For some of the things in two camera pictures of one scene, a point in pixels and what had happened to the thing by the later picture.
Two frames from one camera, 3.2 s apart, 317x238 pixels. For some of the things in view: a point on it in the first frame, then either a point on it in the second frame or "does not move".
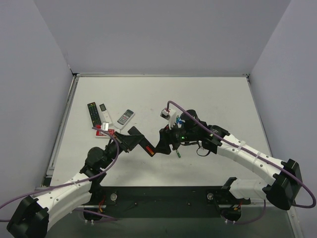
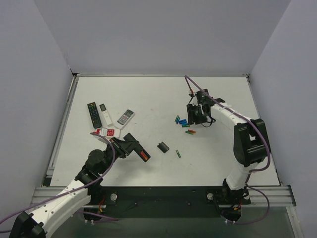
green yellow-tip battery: (179, 154) does not move
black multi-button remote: (94, 113) does not move
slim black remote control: (144, 143) -> (138, 148)
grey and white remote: (125, 119) does not move
